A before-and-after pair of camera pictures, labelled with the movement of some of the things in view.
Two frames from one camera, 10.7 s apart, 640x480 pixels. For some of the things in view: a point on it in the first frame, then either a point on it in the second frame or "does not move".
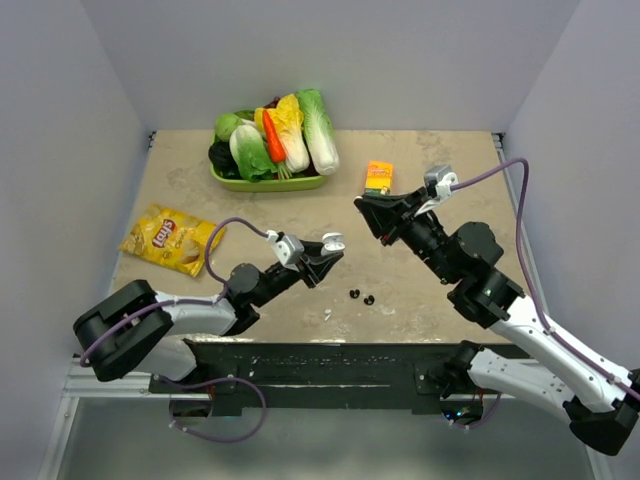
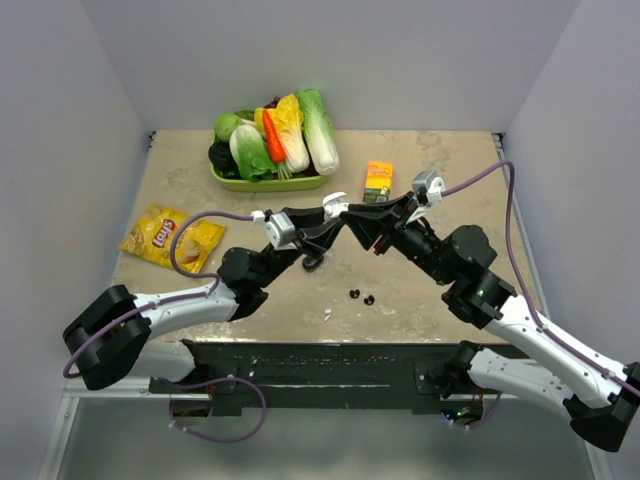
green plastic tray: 300,183 does not move
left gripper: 316,270 -> 313,234
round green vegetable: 225,124 does not move
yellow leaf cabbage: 288,120 does not move
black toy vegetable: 221,157 does not move
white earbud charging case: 333,242 -> 334,204
